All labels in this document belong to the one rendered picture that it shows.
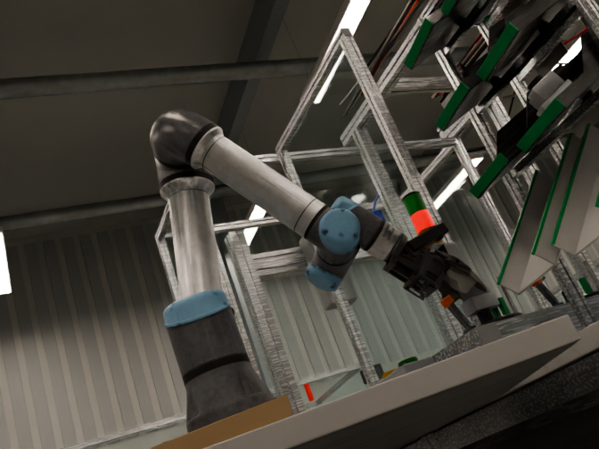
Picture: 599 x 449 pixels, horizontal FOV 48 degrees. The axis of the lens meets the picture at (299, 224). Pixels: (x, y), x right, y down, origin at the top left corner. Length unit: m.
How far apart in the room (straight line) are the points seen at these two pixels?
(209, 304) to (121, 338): 8.57
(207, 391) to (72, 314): 8.73
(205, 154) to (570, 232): 0.66
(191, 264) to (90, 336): 8.36
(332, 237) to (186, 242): 0.32
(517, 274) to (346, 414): 0.65
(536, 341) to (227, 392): 0.53
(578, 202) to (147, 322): 8.83
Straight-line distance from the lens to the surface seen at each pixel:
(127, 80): 6.68
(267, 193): 1.26
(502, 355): 0.74
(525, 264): 1.30
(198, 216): 1.38
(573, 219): 1.20
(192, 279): 1.33
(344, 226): 1.22
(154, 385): 9.52
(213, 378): 1.12
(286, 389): 2.38
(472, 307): 1.46
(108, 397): 9.43
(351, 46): 2.05
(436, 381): 0.72
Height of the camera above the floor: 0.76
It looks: 23 degrees up
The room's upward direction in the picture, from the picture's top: 21 degrees counter-clockwise
